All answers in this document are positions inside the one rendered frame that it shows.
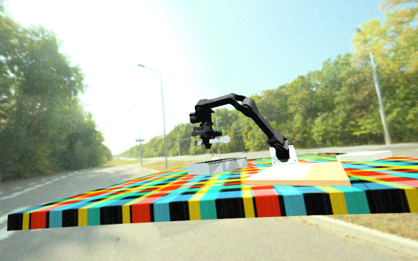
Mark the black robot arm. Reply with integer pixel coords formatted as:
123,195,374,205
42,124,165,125
189,93,291,160

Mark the light wooden board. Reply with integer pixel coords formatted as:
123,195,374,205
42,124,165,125
243,162,351,187

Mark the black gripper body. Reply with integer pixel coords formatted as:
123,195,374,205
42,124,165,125
191,121,222,136

